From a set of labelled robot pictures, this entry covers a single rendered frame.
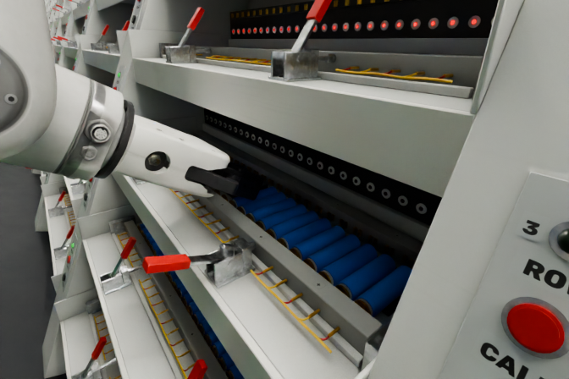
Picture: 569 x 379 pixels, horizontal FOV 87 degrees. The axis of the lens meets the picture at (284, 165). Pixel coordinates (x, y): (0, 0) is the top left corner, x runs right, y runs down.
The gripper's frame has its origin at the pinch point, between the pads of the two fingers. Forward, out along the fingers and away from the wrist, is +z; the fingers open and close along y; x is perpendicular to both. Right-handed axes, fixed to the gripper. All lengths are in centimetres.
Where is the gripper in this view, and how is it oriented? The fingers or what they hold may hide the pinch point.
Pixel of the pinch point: (239, 179)
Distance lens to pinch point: 38.5
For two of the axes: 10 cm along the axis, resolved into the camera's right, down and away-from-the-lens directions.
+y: -6.3, -3.0, 7.1
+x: -4.1, 9.1, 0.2
